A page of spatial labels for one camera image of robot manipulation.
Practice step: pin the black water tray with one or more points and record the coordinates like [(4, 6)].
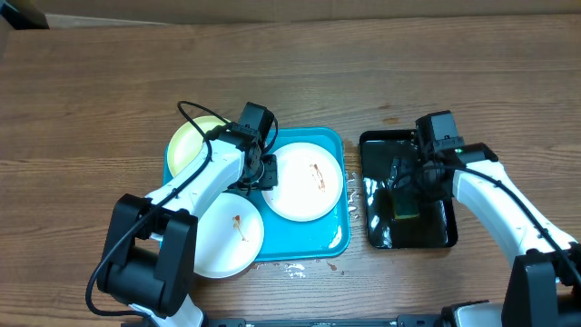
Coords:
[(435, 227)]

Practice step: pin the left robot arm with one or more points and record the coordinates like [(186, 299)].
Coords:
[(147, 263)]

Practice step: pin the teal plastic tray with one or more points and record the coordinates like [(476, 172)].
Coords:
[(324, 237)]

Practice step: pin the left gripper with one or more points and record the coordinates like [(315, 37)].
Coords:
[(271, 180)]

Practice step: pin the white plate with stain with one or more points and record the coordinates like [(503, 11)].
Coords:
[(310, 182)]

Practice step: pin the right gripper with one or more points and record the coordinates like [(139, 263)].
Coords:
[(407, 180)]

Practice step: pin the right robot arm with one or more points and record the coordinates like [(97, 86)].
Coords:
[(544, 284)]

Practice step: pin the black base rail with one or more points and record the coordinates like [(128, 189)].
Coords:
[(404, 320)]

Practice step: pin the yellow-green plate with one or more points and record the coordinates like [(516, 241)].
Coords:
[(186, 143)]

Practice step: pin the yellow green sponge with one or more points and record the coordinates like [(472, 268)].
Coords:
[(405, 206)]

